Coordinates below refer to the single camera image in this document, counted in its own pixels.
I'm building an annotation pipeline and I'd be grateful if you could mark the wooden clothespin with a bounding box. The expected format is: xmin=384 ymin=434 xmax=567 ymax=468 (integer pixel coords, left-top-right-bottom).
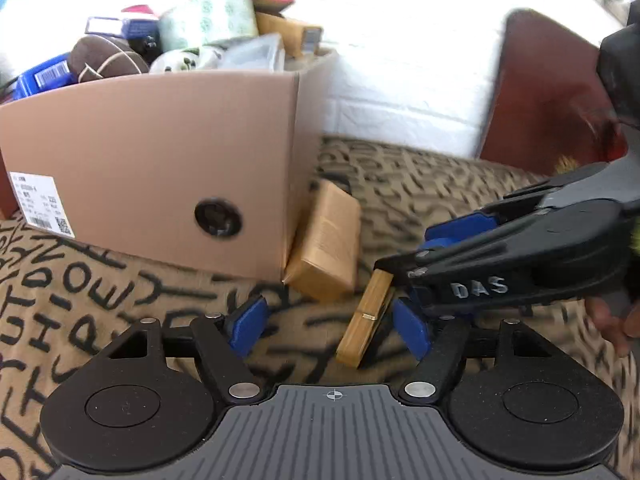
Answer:
xmin=336 ymin=269 xmax=394 ymax=368

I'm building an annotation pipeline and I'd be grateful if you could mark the small gold box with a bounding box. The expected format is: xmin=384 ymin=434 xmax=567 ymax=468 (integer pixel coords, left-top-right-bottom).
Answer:
xmin=283 ymin=180 xmax=361 ymax=302

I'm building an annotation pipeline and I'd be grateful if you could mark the black remote key fob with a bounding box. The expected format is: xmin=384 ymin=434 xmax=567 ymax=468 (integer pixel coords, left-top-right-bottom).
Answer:
xmin=129 ymin=36 xmax=163 ymax=65

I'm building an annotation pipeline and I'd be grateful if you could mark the patterned clear tape roll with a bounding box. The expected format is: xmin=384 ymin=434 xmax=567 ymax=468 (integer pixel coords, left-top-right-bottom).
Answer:
xmin=157 ymin=0 xmax=259 ymax=52

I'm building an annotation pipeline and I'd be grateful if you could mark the colourful card pack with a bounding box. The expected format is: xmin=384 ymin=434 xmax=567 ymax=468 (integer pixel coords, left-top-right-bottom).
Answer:
xmin=85 ymin=12 xmax=158 ymax=40

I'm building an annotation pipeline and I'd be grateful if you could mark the gold carton box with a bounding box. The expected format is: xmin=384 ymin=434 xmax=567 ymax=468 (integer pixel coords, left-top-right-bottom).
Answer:
xmin=255 ymin=12 xmax=323 ymax=58

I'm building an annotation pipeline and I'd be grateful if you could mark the person's right hand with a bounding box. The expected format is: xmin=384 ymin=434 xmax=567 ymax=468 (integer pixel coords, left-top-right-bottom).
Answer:
xmin=585 ymin=297 xmax=640 ymax=358

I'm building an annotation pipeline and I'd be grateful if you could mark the dark red wooden board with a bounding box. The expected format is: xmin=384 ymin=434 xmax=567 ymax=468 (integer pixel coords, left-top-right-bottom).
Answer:
xmin=477 ymin=9 xmax=627 ymax=174

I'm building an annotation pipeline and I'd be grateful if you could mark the letter patterned tablecloth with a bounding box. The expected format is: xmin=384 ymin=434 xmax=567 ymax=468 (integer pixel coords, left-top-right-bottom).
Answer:
xmin=1 ymin=138 xmax=639 ymax=479

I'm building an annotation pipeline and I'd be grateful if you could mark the brown cardboard box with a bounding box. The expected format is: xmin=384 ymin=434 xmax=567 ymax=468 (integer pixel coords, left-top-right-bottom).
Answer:
xmin=1 ymin=50 xmax=337 ymax=281

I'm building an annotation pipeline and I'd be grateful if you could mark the brown checked pouch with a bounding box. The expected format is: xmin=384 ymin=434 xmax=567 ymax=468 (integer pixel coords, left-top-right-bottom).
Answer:
xmin=67 ymin=35 xmax=149 ymax=84

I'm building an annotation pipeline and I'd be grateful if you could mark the blue barcode box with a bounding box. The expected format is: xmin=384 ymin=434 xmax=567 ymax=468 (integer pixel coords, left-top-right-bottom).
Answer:
xmin=13 ymin=53 xmax=76 ymax=101

